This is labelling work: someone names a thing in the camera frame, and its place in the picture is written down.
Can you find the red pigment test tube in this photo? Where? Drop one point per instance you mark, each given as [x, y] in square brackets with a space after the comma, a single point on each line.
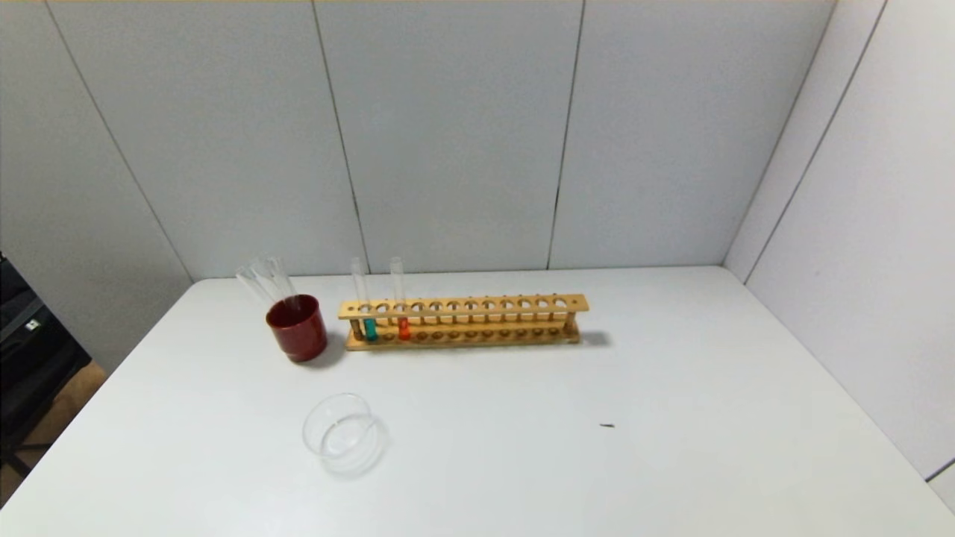
[403, 328]

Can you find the blue pigment test tube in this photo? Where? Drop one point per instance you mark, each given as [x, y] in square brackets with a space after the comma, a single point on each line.
[369, 328]

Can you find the wooden test tube rack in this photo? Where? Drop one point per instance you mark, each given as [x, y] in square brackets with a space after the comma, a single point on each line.
[462, 305]

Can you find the red cup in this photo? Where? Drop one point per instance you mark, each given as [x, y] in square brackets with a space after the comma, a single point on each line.
[297, 335]

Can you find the clear glass petri dish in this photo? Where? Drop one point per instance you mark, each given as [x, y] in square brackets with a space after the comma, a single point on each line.
[345, 440]

